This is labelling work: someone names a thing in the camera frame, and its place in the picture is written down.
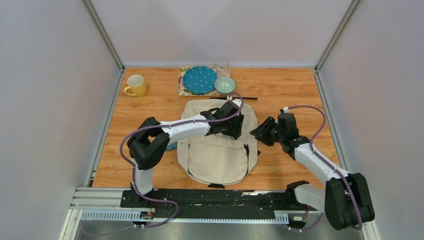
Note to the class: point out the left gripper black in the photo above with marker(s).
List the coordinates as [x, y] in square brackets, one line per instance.
[236, 131]

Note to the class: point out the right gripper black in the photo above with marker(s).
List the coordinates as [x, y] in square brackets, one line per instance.
[260, 133]

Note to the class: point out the beige canvas backpack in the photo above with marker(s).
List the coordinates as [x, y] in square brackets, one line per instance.
[220, 159]

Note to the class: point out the blue leather wallet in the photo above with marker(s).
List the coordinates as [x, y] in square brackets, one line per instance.
[171, 147]

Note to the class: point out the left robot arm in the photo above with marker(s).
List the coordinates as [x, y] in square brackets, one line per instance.
[145, 147]

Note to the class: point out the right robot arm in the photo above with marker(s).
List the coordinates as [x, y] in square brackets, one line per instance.
[345, 201]

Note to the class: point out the light teal bowl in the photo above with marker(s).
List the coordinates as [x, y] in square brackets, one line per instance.
[225, 85]

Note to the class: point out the blue polka dot plate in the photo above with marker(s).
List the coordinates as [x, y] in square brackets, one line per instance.
[199, 79]

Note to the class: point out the clear drinking glass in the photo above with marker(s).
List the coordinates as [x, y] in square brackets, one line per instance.
[222, 66]

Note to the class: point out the yellow mug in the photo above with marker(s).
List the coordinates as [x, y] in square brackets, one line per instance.
[136, 86]

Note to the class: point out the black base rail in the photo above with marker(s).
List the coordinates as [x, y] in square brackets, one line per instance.
[217, 204]

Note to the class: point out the aluminium frame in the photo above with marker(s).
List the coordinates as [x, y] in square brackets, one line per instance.
[104, 199]

